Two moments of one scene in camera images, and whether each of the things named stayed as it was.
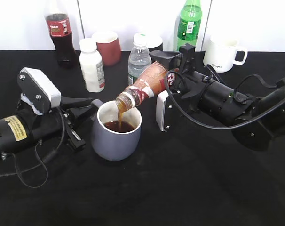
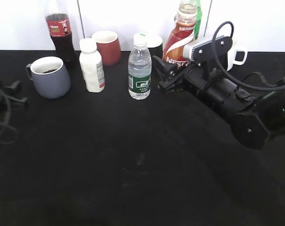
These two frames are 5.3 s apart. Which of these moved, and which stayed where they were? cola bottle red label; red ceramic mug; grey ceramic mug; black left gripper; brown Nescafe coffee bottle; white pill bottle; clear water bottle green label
Moved: grey ceramic mug; black left gripper; brown Nescafe coffee bottle
Stayed: white pill bottle; red ceramic mug; cola bottle red label; clear water bottle green label
